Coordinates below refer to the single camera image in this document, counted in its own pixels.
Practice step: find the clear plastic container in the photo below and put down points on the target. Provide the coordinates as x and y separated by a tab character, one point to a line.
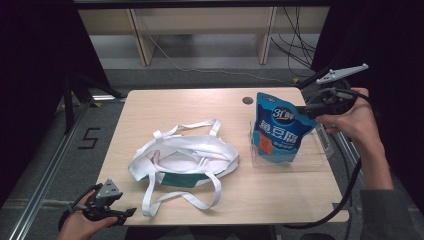
313	156

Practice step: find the white tote bag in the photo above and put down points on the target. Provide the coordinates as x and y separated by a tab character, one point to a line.
186	143

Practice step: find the person's left hand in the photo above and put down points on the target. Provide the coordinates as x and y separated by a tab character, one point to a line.
83	228

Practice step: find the black curtain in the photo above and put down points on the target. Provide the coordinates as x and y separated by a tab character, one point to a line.
393	43
36	83

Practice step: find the aluminium rail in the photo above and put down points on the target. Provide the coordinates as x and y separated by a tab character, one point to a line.
43	180
348	156

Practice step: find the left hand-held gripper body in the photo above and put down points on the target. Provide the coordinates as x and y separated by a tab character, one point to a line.
100	200

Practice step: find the blue snack pouch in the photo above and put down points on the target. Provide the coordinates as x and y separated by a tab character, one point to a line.
283	133

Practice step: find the black tripod stand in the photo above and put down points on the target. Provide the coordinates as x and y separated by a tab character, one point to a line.
75	96

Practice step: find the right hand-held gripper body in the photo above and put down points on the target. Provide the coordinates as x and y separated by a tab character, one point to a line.
333	100

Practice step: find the person's right hand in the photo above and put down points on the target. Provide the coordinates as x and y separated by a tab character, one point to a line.
356	120

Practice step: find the wooden bench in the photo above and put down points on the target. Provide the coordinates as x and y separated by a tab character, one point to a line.
200	30

